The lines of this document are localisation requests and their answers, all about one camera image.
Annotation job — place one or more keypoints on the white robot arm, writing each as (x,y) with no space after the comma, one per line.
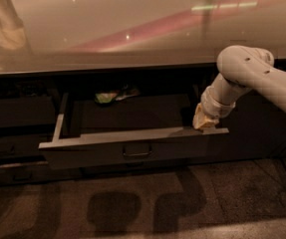
(240,69)

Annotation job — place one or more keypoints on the items in left drawer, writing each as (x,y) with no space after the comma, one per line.
(21,89)

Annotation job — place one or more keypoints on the dark drawer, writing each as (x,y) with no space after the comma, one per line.
(21,145)
(26,111)
(34,172)
(135,130)

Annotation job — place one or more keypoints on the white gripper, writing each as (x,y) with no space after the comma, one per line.
(214,106)

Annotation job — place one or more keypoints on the dark cabinet door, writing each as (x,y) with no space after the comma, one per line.
(256,129)

